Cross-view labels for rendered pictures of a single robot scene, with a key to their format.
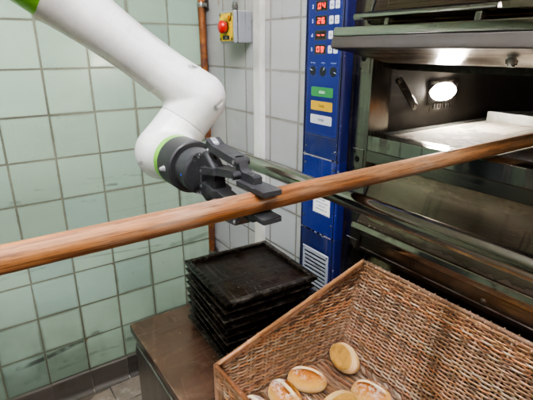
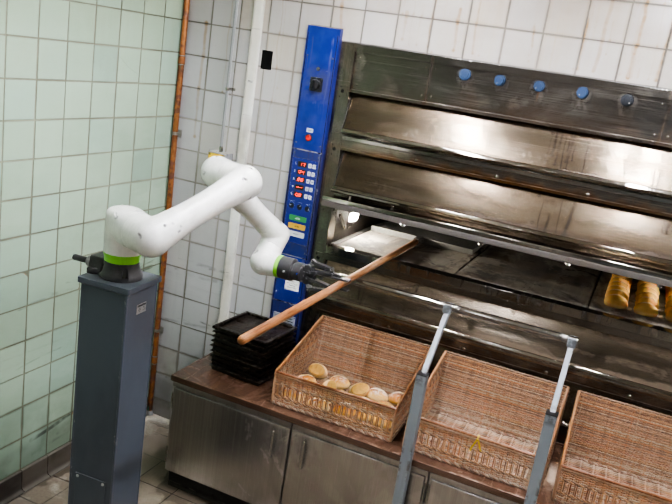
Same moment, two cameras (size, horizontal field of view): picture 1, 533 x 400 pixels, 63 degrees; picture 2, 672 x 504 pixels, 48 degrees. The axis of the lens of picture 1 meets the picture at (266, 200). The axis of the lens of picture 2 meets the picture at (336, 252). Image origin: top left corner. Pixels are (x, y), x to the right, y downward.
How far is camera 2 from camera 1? 2.45 m
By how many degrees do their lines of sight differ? 33
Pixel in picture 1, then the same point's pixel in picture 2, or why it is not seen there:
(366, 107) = (326, 230)
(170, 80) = (274, 229)
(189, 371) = (236, 389)
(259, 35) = not seen: hidden behind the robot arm
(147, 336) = (192, 378)
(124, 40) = (262, 213)
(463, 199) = (378, 279)
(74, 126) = (94, 230)
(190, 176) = (300, 274)
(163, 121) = (270, 247)
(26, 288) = (47, 366)
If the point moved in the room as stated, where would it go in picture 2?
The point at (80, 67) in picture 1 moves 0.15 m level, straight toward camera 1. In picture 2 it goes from (104, 185) to (126, 193)
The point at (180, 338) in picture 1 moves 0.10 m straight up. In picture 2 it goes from (213, 377) to (215, 356)
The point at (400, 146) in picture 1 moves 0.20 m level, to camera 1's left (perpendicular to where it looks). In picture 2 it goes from (347, 252) to (310, 253)
